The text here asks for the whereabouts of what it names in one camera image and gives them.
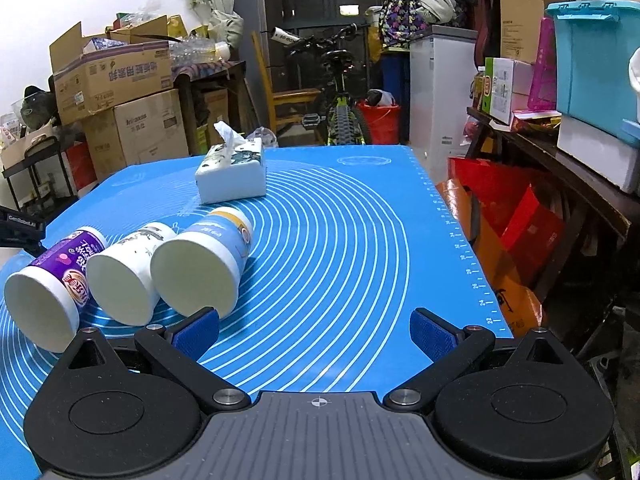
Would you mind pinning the black bicycle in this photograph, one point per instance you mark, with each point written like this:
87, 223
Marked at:
334, 112

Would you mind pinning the dark wooden side table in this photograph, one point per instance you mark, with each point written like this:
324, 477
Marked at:
619, 210

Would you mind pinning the black shelf rack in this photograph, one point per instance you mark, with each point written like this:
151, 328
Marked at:
44, 203

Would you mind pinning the white tissue pack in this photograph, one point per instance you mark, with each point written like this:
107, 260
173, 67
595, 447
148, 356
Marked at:
232, 170

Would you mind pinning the red bucket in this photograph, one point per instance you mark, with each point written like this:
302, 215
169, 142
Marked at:
383, 122

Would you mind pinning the lower cardboard box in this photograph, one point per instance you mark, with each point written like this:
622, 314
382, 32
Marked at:
137, 132

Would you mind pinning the green white product box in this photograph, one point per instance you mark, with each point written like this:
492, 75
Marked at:
506, 87

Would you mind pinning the white patterned paper cup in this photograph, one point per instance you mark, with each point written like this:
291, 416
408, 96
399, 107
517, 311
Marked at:
119, 277

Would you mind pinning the blue yellow paper cup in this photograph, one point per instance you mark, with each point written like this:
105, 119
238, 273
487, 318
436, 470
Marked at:
202, 266

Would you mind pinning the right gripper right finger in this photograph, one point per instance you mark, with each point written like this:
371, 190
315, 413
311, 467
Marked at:
514, 408

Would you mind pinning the tall cardboard box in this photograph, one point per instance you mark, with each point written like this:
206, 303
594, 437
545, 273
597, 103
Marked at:
520, 21

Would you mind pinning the white chest freezer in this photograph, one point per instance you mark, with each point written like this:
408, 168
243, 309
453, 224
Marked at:
442, 70

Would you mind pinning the blue silicone baking mat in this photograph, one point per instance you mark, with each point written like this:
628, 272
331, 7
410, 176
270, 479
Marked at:
346, 245

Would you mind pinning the purple paper cup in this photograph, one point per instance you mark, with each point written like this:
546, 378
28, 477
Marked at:
45, 299

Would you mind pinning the wooden chair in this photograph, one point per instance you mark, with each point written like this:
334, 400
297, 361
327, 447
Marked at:
280, 101

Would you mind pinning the floral bag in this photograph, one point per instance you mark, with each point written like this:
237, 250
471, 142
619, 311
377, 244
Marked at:
402, 21

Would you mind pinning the teal plastic storage bin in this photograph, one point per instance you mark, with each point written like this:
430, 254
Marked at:
594, 42

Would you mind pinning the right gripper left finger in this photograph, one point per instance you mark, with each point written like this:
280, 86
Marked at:
128, 407

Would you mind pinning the upper cardboard box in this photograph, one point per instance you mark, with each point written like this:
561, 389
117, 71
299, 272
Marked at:
88, 80

